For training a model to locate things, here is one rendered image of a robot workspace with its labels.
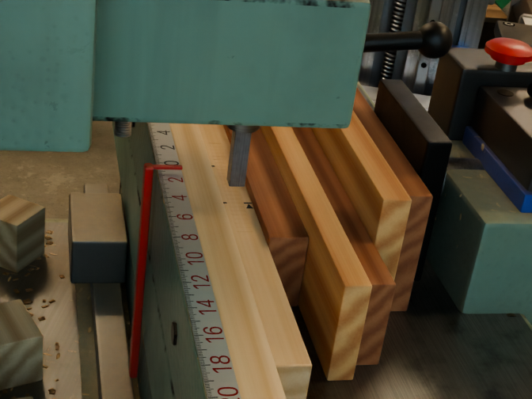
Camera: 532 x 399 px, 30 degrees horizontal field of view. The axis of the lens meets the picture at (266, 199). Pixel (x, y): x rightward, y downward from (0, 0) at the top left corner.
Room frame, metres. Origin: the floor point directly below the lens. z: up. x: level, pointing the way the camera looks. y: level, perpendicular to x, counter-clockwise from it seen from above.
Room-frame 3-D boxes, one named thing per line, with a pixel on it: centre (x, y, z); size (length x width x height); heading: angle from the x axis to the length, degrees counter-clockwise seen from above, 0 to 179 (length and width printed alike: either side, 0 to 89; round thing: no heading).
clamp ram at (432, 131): (0.54, -0.11, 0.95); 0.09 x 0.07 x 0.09; 15
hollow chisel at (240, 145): (0.50, 0.02, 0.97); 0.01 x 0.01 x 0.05; 15
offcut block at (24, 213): (0.62, 0.18, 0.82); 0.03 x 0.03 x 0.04; 70
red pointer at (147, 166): (0.49, 0.06, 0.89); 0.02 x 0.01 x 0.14; 105
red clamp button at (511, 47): (0.58, -0.13, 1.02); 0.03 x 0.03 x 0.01
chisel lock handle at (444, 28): (0.52, -0.06, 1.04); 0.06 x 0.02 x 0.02; 105
